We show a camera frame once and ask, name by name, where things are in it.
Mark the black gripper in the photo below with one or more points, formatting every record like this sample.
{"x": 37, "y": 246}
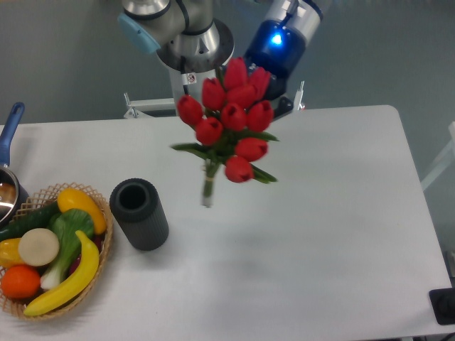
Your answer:
{"x": 269, "y": 87}

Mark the red tulip bouquet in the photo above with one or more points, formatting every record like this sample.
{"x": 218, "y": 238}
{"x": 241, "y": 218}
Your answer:
{"x": 230, "y": 123}

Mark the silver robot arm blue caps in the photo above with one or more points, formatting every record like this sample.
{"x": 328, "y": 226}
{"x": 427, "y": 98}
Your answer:
{"x": 194, "y": 45}

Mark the dark grey ribbed vase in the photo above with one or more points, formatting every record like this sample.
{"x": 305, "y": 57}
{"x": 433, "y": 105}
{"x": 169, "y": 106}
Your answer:
{"x": 137, "y": 208}

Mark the yellow plastic banana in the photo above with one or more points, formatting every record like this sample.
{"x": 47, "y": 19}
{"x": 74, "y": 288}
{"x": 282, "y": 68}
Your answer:
{"x": 73, "y": 285}

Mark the green bok choy toy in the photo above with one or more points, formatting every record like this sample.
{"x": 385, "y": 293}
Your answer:
{"x": 64, "y": 226}

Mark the black device at table edge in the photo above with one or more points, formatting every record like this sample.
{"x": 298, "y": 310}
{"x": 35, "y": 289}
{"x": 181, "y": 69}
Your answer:
{"x": 442, "y": 301}

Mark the green cucumber toy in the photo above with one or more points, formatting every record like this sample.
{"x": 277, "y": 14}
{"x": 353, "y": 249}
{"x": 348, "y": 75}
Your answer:
{"x": 38, "y": 218}

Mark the beige round disc toy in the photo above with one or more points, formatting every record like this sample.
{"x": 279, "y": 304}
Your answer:
{"x": 38, "y": 247}

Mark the yellow bell pepper toy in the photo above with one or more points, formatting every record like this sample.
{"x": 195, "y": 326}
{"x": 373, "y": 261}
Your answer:
{"x": 9, "y": 253}

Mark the orange plastic fruit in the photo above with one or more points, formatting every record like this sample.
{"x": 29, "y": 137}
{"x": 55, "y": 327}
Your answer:
{"x": 20, "y": 282}

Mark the woven wicker basket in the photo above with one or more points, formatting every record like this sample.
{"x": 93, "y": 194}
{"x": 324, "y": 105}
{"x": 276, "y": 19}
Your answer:
{"x": 44, "y": 198}

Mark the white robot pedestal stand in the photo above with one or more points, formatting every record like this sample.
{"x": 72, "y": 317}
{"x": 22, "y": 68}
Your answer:
{"x": 184, "y": 83}

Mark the white frame leg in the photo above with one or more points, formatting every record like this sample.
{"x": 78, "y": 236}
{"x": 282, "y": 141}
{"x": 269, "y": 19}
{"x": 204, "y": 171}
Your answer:
{"x": 441, "y": 162}

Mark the blue handled saucepan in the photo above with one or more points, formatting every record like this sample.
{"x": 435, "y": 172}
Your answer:
{"x": 13, "y": 195}

